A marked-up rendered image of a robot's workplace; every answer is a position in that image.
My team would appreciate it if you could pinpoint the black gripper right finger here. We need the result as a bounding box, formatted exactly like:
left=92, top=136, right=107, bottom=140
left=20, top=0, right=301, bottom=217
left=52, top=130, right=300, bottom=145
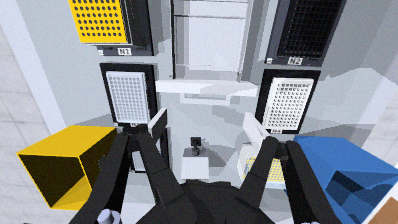
left=225, top=112, right=343, bottom=224

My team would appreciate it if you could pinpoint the yellow open-top bin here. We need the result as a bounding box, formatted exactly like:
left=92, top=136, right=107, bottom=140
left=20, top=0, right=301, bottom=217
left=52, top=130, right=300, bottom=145
left=16, top=125, right=118, bottom=211

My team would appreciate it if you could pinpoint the dark grey bench mat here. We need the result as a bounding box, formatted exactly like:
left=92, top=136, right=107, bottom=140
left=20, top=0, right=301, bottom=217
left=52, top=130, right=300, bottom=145
left=16, top=0, right=398, bottom=189

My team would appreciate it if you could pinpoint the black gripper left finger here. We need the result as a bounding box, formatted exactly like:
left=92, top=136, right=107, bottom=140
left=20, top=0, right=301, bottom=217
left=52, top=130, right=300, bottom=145
left=68, top=108, right=197, bottom=224

